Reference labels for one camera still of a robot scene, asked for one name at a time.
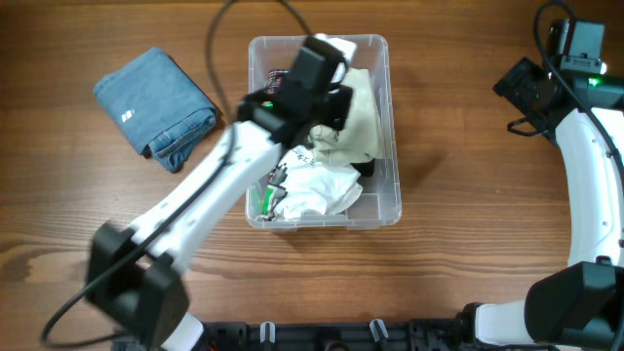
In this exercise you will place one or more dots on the white printed t-shirt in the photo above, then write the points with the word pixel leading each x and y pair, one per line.
pixel 300 185

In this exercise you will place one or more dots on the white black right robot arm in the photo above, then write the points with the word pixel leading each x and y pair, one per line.
pixel 581 306

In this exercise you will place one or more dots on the red navy plaid shirt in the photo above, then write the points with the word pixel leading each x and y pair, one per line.
pixel 274 79

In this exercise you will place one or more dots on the cream cloth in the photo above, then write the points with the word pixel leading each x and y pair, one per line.
pixel 361 139

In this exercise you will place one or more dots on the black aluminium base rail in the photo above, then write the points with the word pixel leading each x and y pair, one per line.
pixel 415 335

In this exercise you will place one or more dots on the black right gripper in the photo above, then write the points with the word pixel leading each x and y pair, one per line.
pixel 515 84

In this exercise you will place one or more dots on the black garment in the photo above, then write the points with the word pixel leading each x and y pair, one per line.
pixel 365 169

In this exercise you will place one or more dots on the clear plastic storage bin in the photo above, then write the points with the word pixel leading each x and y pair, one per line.
pixel 380 204

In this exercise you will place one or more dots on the blue jeans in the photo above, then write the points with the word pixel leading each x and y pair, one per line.
pixel 162 114

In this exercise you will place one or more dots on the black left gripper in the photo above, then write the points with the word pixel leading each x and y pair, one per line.
pixel 338 120

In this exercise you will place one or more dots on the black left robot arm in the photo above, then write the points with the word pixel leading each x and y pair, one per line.
pixel 135 274

